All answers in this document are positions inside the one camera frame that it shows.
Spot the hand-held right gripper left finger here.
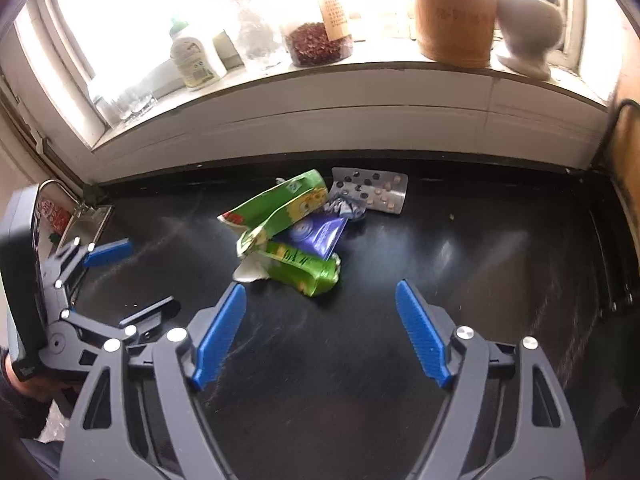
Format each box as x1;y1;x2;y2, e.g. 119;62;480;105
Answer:
60;282;248;480

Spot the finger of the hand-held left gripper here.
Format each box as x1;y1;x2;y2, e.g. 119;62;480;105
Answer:
47;237;134;313
61;296;182;346

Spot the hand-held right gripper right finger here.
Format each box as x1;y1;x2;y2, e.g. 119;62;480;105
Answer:
395;280;587;480

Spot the crushed green carton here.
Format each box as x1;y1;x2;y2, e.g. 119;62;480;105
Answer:
217;169;331;260

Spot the purple packet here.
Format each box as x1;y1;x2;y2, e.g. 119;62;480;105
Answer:
276;211;349;261

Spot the foil wrapper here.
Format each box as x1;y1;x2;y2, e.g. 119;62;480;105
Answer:
322;195;369;222

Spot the silver pill blister pack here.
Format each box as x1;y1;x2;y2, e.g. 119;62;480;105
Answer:
330;167;410;216

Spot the person's left forearm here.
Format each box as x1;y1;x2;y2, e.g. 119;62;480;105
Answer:
0;347;66;443

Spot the steel sink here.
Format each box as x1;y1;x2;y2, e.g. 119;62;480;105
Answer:
55;204;116;306

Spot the red patterned bag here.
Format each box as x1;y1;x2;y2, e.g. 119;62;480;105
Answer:
39;197;72;236

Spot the steel faucet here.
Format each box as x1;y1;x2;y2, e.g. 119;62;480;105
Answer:
38;178;83;207

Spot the small glass jar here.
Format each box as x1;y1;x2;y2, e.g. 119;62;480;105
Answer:
89;89;118;128

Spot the small clear glass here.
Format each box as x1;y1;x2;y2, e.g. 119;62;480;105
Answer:
134;84;158;115
116;87;141;123

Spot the white green pump bottle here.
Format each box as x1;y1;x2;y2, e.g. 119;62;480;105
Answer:
169;17;229;92

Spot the window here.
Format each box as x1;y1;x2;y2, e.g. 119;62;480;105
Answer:
14;0;618;150

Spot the clear glass tumbler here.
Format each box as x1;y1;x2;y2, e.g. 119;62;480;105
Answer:
231;0;287;70

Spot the wooden cutting board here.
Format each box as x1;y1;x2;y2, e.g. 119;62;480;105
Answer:
606;72;640;206

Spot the jar of dried red chili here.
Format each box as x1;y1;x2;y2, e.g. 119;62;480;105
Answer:
280;0;356;67

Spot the wooden chopstick holder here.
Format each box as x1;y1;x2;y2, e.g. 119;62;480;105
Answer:
412;0;498;69

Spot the white stone mortar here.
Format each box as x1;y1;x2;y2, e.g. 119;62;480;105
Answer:
495;0;569;82

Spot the red lid plastic jar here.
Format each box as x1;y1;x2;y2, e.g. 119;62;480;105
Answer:
350;0;417;42

